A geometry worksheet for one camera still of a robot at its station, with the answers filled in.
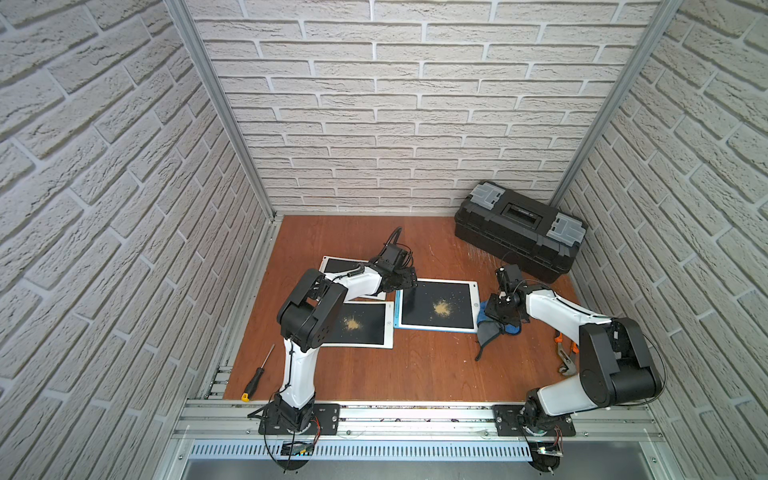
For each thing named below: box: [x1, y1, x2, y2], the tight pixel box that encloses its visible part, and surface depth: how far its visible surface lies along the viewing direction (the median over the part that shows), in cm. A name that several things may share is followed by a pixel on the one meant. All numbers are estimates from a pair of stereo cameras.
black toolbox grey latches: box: [455, 180, 588, 282], surface depth 98 cm
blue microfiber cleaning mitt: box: [475, 301, 522, 362], surface depth 87 cm
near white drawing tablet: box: [322, 301, 395, 349], surface depth 91 cm
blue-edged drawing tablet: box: [394, 278, 480, 334], surface depth 96 cm
